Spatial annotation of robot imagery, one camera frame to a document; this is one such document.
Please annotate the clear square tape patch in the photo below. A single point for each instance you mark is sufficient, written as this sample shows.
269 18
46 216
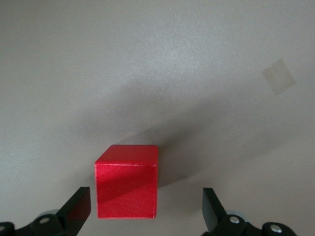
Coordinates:
278 77

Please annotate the red wooden block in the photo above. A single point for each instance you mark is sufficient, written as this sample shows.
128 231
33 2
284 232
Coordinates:
125 186

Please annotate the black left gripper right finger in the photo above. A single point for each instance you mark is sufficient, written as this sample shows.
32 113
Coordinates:
216 218

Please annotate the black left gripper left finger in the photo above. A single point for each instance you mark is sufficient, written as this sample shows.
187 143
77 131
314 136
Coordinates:
73 216

